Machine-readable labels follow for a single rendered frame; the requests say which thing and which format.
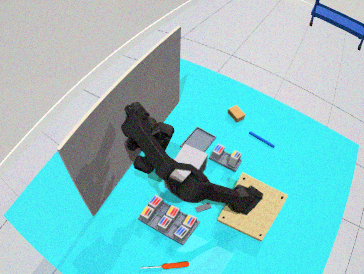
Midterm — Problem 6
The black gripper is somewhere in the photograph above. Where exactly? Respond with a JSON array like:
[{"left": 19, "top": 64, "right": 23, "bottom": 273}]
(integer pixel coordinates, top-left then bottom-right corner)
[{"left": 132, "top": 122, "right": 175, "bottom": 174}]

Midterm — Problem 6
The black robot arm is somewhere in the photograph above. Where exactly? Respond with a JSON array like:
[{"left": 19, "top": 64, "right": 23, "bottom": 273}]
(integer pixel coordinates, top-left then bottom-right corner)
[{"left": 121, "top": 102, "right": 263, "bottom": 215}]

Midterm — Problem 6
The grey flat panel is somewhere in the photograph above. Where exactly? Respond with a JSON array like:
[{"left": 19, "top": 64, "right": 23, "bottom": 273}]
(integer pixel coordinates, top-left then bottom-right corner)
[{"left": 57, "top": 26, "right": 181, "bottom": 216}]

